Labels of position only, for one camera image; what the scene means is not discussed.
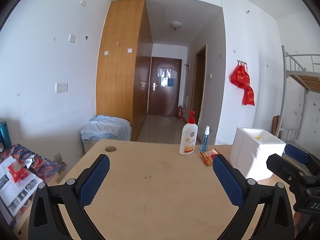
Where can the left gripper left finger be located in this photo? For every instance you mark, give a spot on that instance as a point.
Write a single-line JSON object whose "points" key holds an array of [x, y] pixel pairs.
{"points": [[46, 220]]}

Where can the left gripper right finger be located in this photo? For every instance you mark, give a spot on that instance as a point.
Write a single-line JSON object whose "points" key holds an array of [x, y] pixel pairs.
{"points": [[275, 222]]}

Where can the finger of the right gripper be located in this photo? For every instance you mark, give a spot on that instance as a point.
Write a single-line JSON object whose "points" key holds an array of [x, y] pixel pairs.
{"points": [[284, 169], [296, 154]]}

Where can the white styrofoam box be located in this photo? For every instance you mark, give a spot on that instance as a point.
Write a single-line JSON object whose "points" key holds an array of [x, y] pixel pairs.
{"points": [[250, 151]]}

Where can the colourful patterned box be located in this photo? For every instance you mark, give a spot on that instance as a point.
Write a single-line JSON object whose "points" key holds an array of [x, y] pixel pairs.
{"points": [[16, 197]]}

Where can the red packet on papers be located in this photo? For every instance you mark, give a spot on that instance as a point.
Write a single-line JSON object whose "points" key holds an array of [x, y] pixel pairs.
{"points": [[17, 171]]}

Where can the red snack packet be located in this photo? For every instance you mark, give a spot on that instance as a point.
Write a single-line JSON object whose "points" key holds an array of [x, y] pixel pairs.
{"points": [[209, 156]]}

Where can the metal bunk bed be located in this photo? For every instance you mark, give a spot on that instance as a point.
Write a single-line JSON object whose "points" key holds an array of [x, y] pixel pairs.
{"points": [[301, 76]]}

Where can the blue spray bottle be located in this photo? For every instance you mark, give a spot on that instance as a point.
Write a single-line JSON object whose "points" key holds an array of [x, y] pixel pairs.
{"points": [[205, 140]]}

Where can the red hanging bags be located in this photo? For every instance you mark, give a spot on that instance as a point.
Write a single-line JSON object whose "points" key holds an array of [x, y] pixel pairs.
{"points": [[240, 78]]}

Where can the white pump lotion bottle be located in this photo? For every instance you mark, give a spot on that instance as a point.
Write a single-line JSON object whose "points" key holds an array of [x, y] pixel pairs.
{"points": [[188, 136]]}

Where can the light blue cloth pile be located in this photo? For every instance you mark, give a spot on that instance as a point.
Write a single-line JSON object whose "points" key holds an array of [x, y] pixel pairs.
{"points": [[106, 127]]}

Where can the red fire extinguisher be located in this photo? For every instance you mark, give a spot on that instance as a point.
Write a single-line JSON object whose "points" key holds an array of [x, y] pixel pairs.
{"points": [[180, 112]]}

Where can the dark brown entrance door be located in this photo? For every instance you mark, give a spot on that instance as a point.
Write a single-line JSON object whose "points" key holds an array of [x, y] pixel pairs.
{"points": [[164, 86]]}

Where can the ceiling lamp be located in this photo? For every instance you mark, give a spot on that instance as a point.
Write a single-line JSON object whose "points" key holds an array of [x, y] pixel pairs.
{"points": [[175, 25]]}

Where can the wooden wardrobe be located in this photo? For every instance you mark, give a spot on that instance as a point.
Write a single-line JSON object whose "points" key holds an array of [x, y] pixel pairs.
{"points": [[124, 63]]}

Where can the side door frame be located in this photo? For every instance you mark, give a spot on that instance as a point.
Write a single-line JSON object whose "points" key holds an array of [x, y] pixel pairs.
{"points": [[198, 82]]}

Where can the white double wall socket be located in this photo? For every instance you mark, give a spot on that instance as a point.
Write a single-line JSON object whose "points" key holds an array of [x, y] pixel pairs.
{"points": [[61, 87]]}

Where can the white wall switch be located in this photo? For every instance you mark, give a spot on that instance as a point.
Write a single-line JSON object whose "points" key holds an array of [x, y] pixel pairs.
{"points": [[71, 38]]}

